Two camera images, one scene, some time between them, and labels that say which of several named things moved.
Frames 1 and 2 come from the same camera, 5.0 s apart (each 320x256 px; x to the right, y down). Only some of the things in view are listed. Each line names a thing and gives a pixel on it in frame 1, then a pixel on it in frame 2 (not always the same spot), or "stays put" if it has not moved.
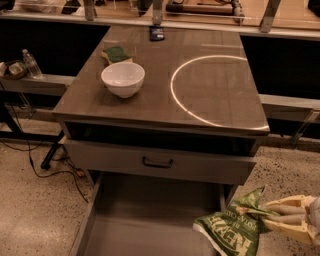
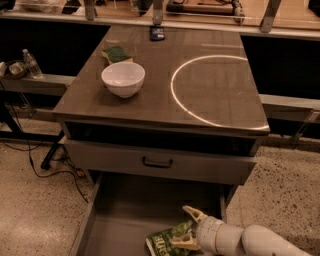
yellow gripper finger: [291, 225] → [185, 241]
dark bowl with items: [14, 70] stays put
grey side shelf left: [40, 85] stays put
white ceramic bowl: [124, 79] stays put
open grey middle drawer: [134, 215] stays put
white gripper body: [315, 211] → [206, 232]
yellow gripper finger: [293, 205] → [195, 214]
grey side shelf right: [291, 107] stays put
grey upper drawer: [160, 162] stays put
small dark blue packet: [156, 33] stays put
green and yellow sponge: [116, 54] stays put
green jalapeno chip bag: [235, 231] → [160, 243]
